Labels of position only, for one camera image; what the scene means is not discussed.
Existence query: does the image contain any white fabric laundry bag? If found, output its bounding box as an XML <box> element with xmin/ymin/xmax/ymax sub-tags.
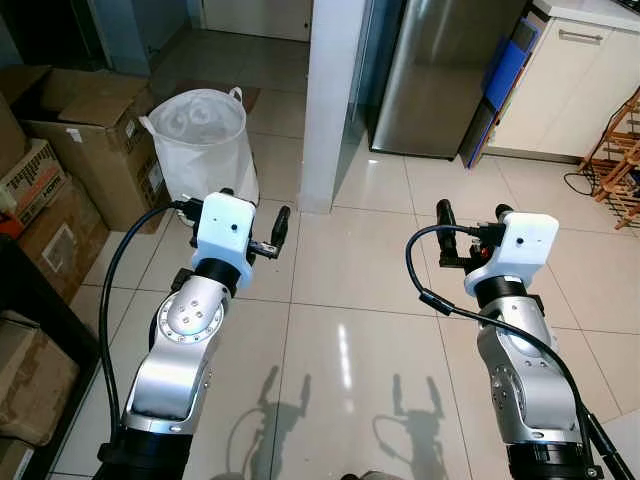
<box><xmin>138</xmin><ymin>87</ymin><xmax>261</xmax><ymax>209</ymax></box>

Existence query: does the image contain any wooden slatted rack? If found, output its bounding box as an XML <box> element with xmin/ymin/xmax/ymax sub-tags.
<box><xmin>580</xmin><ymin>88</ymin><xmax>640</xmax><ymax>231</ymax></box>

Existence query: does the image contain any large open cardboard box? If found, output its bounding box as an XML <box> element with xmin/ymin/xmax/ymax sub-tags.
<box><xmin>0</xmin><ymin>65</ymin><xmax>171</xmax><ymax>233</ymax></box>

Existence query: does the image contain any blue flat panel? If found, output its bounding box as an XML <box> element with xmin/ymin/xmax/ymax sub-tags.
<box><xmin>483</xmin><ymin>20</ymin><xmax>543</xmax><ymax>113</ymax></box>

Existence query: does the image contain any white kitchen cabinet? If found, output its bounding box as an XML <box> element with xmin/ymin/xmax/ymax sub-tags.
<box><xmin>487</xmin><ymin>0</ymin><xmax>640</xmax><ymax>164</ymax></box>

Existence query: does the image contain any stainless steel fridge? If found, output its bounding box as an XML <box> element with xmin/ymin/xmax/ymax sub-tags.
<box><xmin>370</xmin><ymin>0</ymin><xmax>531</xmax><ymax>161</ymax></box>

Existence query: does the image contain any brown cardboard box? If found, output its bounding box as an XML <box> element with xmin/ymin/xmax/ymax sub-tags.
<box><xmin>15</xmin><ymin>178</ymin><xmax>109</xmax><ymax>301</ymax></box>
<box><xmin>0</xmin><ymin>310</ymin><xmax>81</xmax><ymax>446</ymax></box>
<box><xmin>0</xmin><ymin>90</ymin><xmax>29</xmax><ymax>176</ymax></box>

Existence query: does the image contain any cardboard box with HDMI print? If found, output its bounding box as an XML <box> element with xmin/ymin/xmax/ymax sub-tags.
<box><xmin>0</xmin><ymin>138</ymin><xmax>69</xmax><ymax>226</ymax></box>

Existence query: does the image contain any grey robot foot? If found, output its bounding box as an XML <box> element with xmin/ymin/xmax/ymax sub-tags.
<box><xmin>342</xmin><ymin>469</ymin><xmax>401</xmax><ymax>480</ymax></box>

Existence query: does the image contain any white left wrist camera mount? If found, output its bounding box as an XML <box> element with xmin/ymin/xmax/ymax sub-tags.
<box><xmin>190</xmin><ymin>192</ymin><xmax>259</xmax><ymax>288</ymax></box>

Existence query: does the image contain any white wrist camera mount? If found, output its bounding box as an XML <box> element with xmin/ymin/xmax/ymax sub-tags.
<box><xmin>465</xmin><ymin>213</ymin><xmax>559</xmax><ymax>296</ymax></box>
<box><xmin>190</xmin><ymin>192</ymin><xmax>259</xmax><ymax>288</ymax></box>

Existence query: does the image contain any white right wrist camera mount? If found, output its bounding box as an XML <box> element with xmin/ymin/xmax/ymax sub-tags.
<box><xmin>465</xmin><ymin>213</ymin><xmax>559</xmax><ymax>296</ymax></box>

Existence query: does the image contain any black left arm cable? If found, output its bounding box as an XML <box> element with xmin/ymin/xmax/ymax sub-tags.
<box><xmin>99</xmin><ymin>198</ymin><xmax>201</xmax><ymax>446</ymax></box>

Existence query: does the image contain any black floor cable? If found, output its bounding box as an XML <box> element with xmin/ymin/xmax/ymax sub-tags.
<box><xmin>563</xmin><ymin>170</ymin><xmax>601</xmax><ymax>198</ymax></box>

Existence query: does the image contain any metal cabinet handle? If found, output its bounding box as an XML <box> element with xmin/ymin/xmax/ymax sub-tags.
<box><xmin>558</xmin><ymin>29</ymin><xmax>604</xmax><ymax>44</ymax></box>

